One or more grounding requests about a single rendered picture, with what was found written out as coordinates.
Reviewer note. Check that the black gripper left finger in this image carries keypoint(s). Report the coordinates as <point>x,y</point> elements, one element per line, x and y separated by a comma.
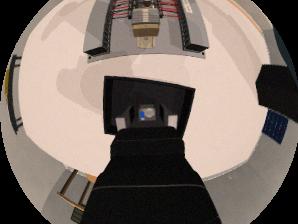
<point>125,119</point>

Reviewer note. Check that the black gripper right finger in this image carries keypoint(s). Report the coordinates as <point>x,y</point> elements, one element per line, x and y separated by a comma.
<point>167,117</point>

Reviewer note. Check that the grey relay panel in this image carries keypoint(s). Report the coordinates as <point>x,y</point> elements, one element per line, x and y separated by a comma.
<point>107,36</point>

